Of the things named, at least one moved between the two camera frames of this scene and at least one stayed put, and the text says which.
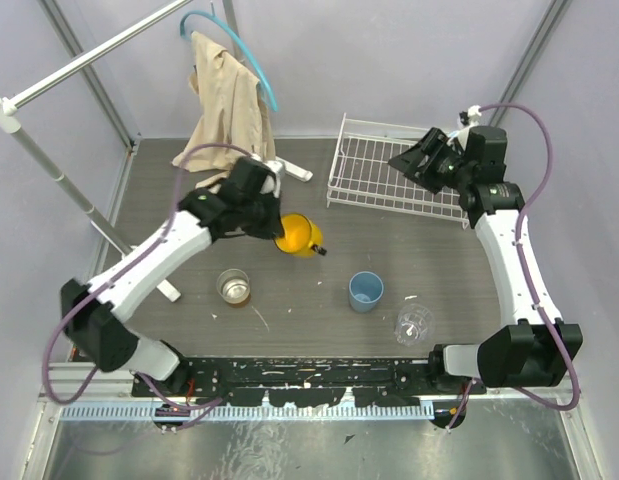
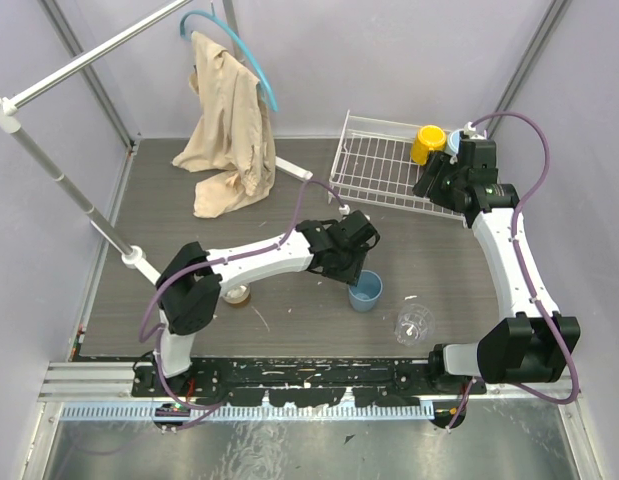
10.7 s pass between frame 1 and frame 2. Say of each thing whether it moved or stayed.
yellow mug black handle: moved
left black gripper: moved
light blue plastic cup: stayed
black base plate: stayed
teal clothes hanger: stayed
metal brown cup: stayed
